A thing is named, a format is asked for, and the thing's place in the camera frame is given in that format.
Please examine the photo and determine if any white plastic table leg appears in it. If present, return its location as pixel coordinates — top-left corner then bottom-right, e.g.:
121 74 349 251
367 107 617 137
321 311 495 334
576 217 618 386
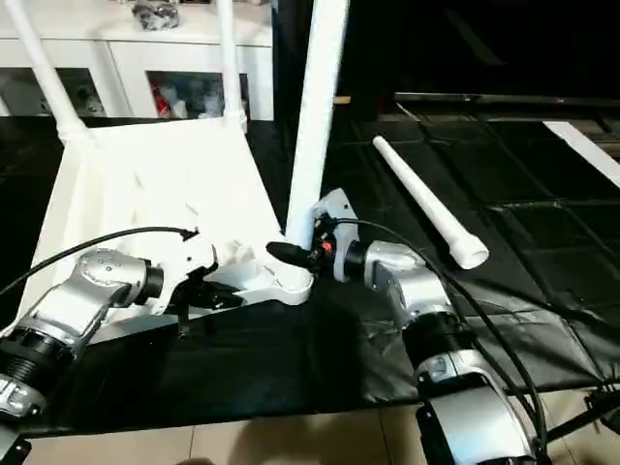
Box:
215 0 249 129
5 0 90 139
283 0 351 251
372 136 491 270

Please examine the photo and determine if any white cabinet with glass doors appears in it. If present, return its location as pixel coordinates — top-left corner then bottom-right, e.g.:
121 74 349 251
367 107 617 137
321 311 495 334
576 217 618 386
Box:
0 0 275 123

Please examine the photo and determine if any white board strip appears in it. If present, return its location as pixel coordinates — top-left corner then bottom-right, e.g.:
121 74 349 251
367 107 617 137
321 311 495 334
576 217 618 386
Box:
543 120 620 187

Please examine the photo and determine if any black bundle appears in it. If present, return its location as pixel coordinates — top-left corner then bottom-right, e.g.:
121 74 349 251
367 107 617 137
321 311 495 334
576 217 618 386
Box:
132 0 181 29

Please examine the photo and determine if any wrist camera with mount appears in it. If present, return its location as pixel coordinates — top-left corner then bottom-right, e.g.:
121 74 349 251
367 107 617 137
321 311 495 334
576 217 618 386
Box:
311 189 358 239
153 240 220 313

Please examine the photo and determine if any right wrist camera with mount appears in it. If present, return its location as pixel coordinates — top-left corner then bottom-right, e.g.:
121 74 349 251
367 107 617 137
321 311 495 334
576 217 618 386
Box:
311 189 358 239

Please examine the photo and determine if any black work mat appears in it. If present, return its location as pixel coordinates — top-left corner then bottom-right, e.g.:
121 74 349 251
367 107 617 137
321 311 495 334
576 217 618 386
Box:
0 114 620 435

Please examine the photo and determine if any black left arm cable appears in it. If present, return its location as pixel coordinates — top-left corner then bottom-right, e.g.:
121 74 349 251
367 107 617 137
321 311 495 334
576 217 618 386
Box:
0 226 201 297

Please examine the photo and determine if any black metal frame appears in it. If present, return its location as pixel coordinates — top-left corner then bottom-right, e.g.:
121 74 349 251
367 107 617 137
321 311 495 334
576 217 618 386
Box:
560 386 620 449

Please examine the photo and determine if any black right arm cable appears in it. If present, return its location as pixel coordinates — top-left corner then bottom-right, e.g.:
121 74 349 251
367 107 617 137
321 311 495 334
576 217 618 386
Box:
331 218 548 451

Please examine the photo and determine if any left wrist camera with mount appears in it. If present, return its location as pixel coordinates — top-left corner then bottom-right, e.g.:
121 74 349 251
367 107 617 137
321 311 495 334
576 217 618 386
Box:
153 240 220 313

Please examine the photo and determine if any black flat bar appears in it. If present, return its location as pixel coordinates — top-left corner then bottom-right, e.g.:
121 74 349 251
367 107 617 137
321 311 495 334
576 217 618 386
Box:
395 91 620 107

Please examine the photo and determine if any white plastic table top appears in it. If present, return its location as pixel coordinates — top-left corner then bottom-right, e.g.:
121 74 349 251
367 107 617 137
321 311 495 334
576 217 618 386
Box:
24 111 317 342

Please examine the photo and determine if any red bottle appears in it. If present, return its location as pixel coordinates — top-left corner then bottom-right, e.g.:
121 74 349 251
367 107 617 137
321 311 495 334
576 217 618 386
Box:
152 83 171 117

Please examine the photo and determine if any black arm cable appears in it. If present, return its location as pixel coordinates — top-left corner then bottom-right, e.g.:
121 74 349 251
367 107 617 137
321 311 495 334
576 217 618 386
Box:
331 218 548 451
0 226 201 297

